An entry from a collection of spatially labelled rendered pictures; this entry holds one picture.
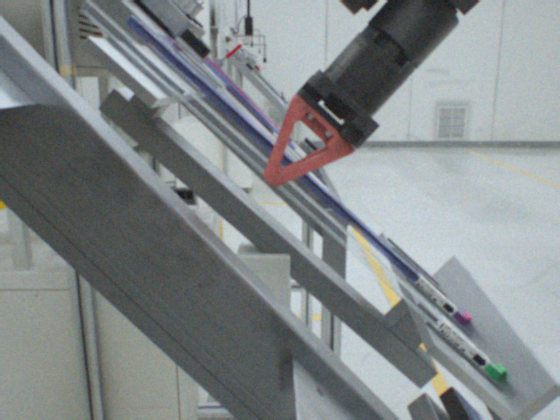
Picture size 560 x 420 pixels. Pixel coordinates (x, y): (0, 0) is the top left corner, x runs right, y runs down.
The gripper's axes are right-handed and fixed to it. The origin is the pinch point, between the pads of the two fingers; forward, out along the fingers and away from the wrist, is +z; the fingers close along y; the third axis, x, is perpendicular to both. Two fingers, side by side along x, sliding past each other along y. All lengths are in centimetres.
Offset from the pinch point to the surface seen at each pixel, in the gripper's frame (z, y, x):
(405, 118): -65, -732, 126
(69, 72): 19, -49, -37
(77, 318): 56, -49, -7
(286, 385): 3.7, 23.5, 6.0
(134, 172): 1.0, 22.0, -6.5
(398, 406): 46, -104, 84
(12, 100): 1.4, 24.4, -12.1
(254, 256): 9.7, -8.5, 4.8
